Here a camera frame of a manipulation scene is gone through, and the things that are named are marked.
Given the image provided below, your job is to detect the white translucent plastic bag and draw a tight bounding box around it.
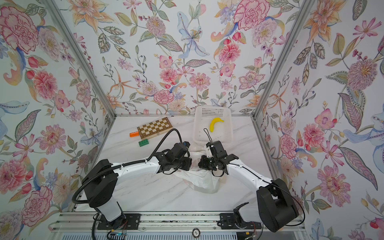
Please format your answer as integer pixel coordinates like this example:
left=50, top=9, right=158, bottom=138
left=174, top=144, right=221, bottom=194

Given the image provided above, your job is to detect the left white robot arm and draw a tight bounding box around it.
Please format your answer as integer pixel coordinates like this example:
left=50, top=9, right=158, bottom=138
left=80, top=142, right=192, bottom=222

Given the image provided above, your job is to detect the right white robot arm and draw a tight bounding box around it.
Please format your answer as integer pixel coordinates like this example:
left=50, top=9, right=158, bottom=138
left=199, top=141, right=300, bottom=233

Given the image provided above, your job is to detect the green toy building brick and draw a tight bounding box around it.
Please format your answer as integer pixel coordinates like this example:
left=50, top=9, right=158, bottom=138
left=139, top=140, right=149, bottom=147

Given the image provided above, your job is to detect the wooden folding chessboard box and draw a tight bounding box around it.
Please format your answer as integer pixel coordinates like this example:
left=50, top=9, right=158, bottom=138
left=137, top=117, right=173, bottom=140

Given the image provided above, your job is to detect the yellow banana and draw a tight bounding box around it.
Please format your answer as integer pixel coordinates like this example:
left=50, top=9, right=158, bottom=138
left=210, top=118, right=224, bottom=133

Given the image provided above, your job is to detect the white perforated plastic basket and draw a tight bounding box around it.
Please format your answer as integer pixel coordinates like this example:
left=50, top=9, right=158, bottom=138
left=193, top=106, right=233, bottom=144

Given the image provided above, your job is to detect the orange toy building brick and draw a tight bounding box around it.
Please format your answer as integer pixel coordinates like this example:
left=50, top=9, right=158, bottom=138
left=130, top=132, right=140, bottom=138

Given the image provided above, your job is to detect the black corrugated cable hose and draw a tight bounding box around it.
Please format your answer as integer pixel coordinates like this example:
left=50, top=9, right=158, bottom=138
left=71, top=128, right=184, bottom=205

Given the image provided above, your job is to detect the aluminium back bottom rail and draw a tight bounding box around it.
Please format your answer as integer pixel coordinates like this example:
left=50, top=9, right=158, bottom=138
left=115, top=112, right=255, bottom=118

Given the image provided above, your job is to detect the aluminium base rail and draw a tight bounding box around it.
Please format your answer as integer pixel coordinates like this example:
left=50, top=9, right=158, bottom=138
left=48, top=212, right=309, bottom=240

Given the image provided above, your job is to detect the aluminium corner post right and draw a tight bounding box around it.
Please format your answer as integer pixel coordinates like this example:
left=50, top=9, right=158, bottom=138
left=253, top=0, right=314, bottom=120

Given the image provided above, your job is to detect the aluminium corner post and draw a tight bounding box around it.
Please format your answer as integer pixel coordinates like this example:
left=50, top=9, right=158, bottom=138
left=42, top=0, right=117, bottom=120
left=253, top=0, right=314, bottom=120

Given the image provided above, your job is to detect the aluminium corner post left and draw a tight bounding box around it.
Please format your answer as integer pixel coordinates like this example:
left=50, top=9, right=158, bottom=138
left=42, top=0, right=117, bottom=120

